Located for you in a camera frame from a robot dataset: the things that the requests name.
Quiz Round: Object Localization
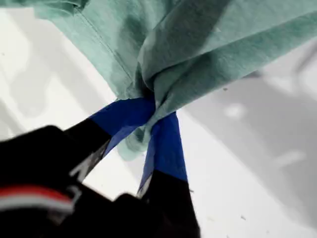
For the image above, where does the pale green T-shirt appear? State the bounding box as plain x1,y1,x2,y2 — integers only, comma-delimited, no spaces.
13,0,317,162

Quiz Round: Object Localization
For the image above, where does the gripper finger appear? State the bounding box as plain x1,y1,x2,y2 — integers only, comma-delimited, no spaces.
137,112,201,238
63,97,156,182

